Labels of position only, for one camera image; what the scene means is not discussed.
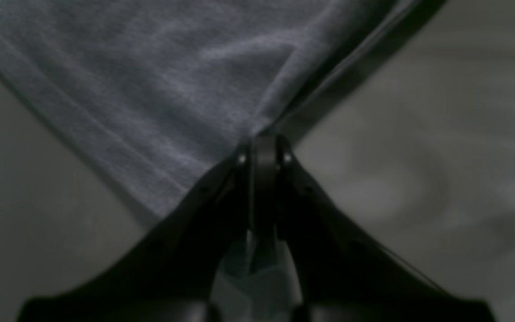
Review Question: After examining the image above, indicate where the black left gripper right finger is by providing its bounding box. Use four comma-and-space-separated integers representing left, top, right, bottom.
257, 136, 495, 322

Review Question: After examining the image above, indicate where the grey T-shirt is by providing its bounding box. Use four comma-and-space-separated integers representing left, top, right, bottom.
0, 0, 428, 217

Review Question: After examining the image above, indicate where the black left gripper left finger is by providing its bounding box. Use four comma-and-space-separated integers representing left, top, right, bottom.
17, 144, 251, 322

